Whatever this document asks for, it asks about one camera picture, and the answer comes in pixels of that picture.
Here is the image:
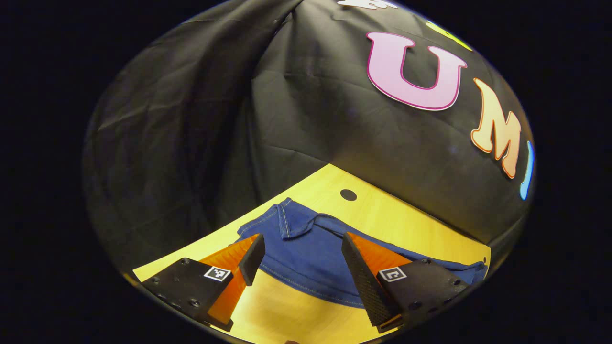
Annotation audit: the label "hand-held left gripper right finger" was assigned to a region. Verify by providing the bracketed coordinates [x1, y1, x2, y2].
[341, 232, 471, 334]

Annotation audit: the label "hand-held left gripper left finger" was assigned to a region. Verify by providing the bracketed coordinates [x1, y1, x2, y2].
[141, 233, 266, 333]

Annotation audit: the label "blue denim jeans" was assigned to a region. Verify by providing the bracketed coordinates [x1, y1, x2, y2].
[237, 197, 489, 309]

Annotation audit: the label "black backdrop cloth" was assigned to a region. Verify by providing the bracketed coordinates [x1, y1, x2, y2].
[82, 0, 535, 278]

